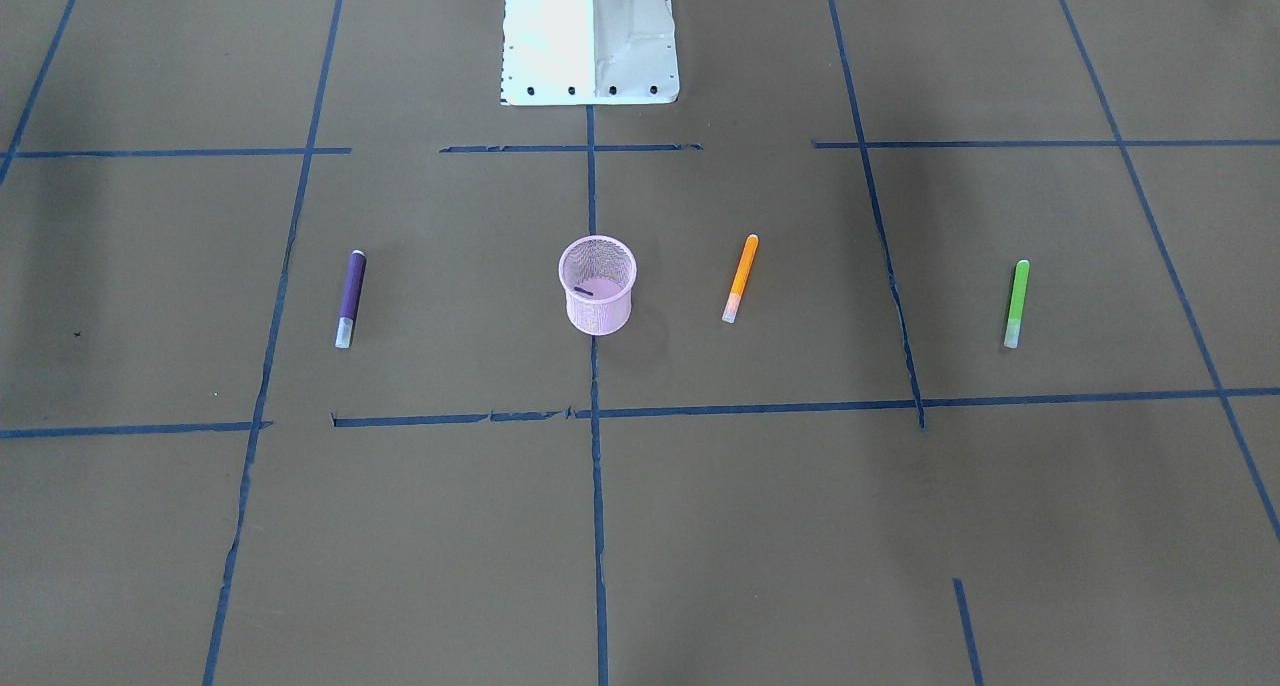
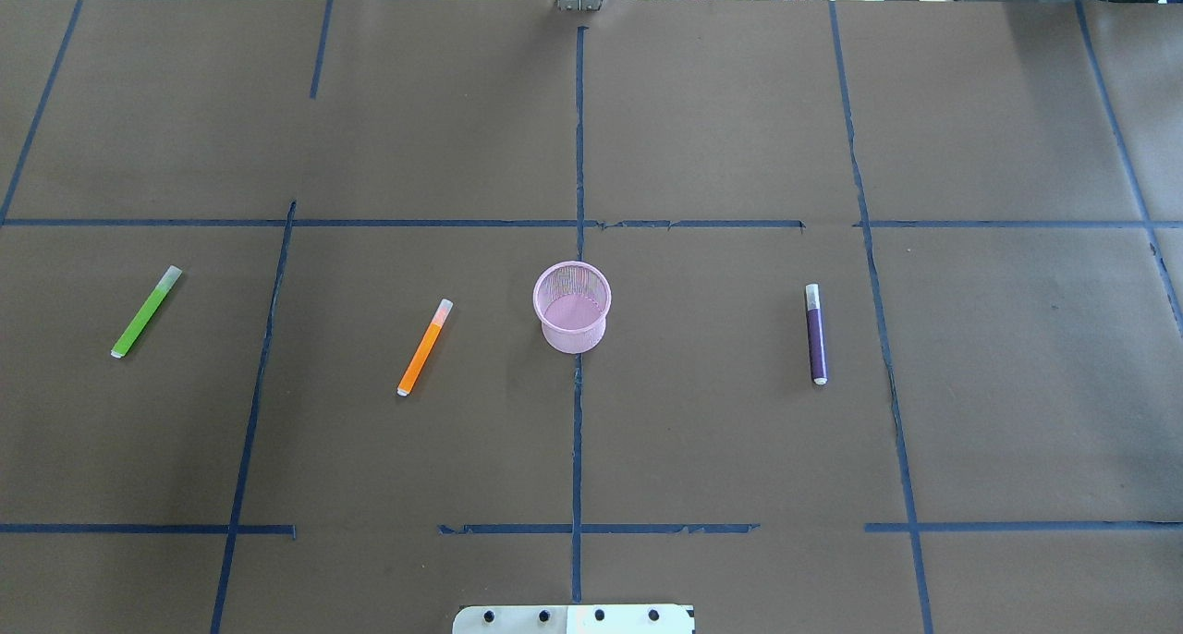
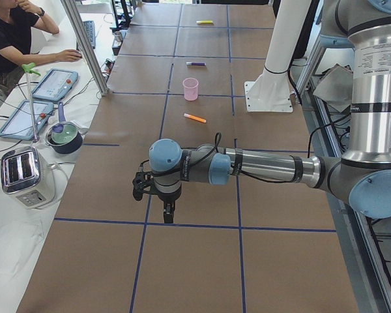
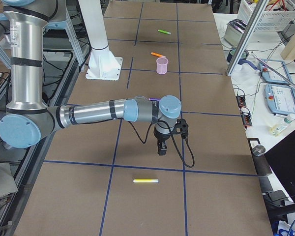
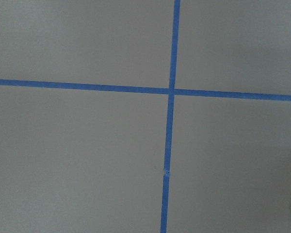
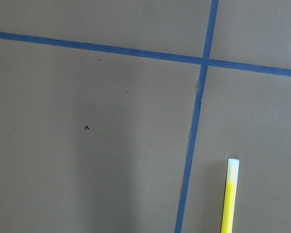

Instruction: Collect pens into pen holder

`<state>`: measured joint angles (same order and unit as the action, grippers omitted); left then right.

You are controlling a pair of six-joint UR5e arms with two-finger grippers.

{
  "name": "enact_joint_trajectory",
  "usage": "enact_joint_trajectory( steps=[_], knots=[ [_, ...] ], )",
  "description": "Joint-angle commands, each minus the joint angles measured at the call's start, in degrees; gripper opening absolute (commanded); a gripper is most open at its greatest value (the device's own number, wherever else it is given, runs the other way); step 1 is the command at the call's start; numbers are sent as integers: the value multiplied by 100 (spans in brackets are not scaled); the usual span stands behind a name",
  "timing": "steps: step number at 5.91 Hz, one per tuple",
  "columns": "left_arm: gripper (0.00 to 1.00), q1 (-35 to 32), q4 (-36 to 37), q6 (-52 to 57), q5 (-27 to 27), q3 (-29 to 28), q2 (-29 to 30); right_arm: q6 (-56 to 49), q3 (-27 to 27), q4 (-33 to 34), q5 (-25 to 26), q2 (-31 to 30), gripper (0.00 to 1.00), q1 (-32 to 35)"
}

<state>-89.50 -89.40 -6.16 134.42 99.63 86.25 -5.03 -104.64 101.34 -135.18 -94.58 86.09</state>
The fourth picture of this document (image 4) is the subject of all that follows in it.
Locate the yellow marker pen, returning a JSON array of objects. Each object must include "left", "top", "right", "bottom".
[{"left": 133, "top": 179, "right": 159, "bottom": 183}]

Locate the purple marker pen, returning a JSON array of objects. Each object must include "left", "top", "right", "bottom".
[{"left": 148, "top": 98, "right": 160, "bottom": 101}]

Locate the orange marker pen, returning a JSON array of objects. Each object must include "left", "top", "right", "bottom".
[{"left": 150, "top": 52, "right": 166, "bottom": 58}]

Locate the green marker pen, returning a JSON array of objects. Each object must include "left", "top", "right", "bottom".
[{"left": 157, "top": 29, "right": 172, "bottom": 35}]

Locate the pink mesh pen holder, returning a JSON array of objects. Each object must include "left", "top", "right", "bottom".
[{"left": 156, "top": 57, "right": 169, "bottom": 75}]

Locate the lower orange circuit board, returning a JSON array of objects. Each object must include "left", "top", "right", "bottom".
[{"left": 240, "top": 112, "right": 252, "bottom": 128}]

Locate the orange circuit board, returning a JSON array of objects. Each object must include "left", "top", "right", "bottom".
[
  {"left": 240, "top": 112, "right": 252, "bottom": 128},
  {"left": 236, "top": 95, "right": 246, "bottom": 108}
]

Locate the upper orange circuit board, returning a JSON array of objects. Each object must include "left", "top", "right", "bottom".
[{"left": 236, "top": 95, "right": 246, "bottom": 108}]

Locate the small metal cup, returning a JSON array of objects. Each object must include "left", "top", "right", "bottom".
[{"left": 252, "top": 144, "right": 266, "bottom": 157}]

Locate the clear plastic bottle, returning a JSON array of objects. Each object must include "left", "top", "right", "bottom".
[{"left": 269, "top": 114, "right": 295, "bottom": 136}]

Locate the black monitor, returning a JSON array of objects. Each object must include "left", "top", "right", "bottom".
[{"left": 265, "top": 130, "right": 295, "bottom": 202}]

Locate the dark blue pot with lid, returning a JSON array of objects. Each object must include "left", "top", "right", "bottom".
[{"left": 227, "top": 47, "right": 258, "bottom": 71}]

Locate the lower blue teach pendant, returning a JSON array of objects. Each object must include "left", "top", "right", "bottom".
[{"left": 265, "top": 84, "right": 295, "bottom": 116}]

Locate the blue teach pendant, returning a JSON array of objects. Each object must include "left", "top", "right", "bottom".
[
  {"left": 265, "top": 84, "right": 295, "bottom": 116},
  {"left": 258, "top": 59, "right": 292, "bottom": 85}
]

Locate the silver toaster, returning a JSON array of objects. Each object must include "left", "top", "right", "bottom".
[{"left": 224, "top": 19, "right": 247, "bottom": 47}]

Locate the upper blue teach pendant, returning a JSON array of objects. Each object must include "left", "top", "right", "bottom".
[{"left": 258, "top": 59, "right": 292, "bottom": 85}]

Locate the white plastic crate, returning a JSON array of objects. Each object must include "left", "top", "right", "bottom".
[{"left": 237, "top": 0, "right": 295, "bottom": 31}]

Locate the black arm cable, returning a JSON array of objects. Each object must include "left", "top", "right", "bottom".
[{"left": 130, "top": 120, "right": 196, "bottom": 168}]

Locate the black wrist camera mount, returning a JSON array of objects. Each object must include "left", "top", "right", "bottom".
[{"left": 174, "top": 118, "right": 189, "bottom": 140}]

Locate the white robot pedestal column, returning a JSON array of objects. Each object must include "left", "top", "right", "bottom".
[{"left": 79, "top": 0, "right": 123, "bottom": 81}]

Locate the aluminium frame post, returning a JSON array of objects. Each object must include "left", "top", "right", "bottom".
[{"left": 226, "top": 0, "right": 268, "bottom": 76}]

